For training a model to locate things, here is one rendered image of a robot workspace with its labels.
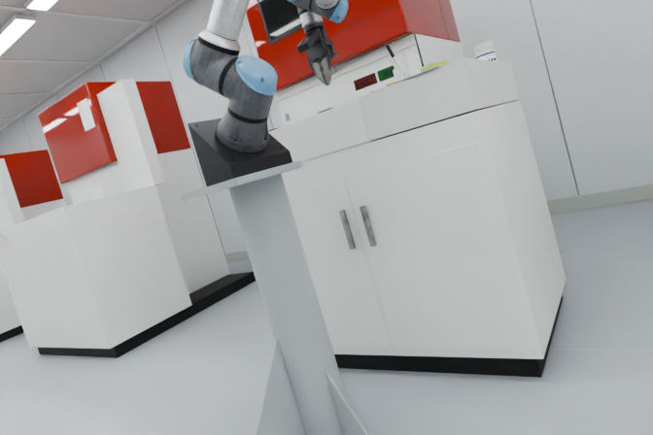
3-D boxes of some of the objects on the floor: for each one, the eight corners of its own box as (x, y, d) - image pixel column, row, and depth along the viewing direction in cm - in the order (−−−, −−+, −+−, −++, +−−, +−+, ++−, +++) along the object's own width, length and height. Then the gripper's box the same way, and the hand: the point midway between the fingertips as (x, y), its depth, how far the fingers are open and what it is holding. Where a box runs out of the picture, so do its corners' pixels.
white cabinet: (367, 308, 236) (325, 157, 231) (571, 298, 180) (520, 100, 175) (294, 374, 183) (236, 182, 178) (549, 388, 128) (476, 111, 123)
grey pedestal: (281, 554, 98) (168, 195, 93) (192, 485, 131) (106, 216, 126) (414, 418, 132) (337, 150, 127) (318, 389, 165) (254, 175, 160)
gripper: (330, 22, 160) (347, 81, 161) (310, 32, 165) (326, 88, 166) (318, 19, 153) (335, 81, 154) (297, 30, 158) (314, 89, 159)
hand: (326, 82), depth 158 cm, fingers closed
